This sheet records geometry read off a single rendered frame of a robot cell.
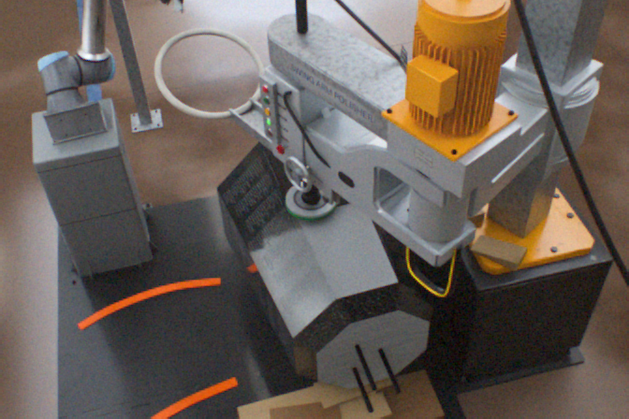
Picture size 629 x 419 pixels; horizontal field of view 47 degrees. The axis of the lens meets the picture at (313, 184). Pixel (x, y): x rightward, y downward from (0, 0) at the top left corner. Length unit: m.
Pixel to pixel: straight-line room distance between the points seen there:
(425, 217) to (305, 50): 0.68
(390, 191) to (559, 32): 0.76
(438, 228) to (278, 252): 0.94
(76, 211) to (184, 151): 1.16
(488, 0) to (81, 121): 2.21
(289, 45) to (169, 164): 2.33
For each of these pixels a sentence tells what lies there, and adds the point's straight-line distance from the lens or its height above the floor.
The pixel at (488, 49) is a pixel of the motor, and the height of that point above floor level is 2.02.
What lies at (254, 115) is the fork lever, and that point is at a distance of 3.18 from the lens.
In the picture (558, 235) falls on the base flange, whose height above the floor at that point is 0.78.
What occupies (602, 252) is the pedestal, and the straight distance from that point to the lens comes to 3.25.
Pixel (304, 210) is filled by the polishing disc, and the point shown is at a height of 0.90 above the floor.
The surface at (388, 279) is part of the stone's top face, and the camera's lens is 2.86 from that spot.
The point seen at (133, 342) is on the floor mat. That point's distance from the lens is 3.82.
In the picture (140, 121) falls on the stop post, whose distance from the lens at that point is 5.00.
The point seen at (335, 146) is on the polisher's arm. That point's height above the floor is 1.41.
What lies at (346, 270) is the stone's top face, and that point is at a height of 0.85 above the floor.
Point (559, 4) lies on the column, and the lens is 2.51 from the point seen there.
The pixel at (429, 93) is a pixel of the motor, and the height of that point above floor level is 1.93.
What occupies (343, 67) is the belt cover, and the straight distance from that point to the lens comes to 2.37.
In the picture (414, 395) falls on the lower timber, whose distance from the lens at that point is 3.44.
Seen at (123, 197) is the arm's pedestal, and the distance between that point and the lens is 3.78.
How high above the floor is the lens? 3.08
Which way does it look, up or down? 44 degrees down
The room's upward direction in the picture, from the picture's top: 3 degrees counter-clockwise
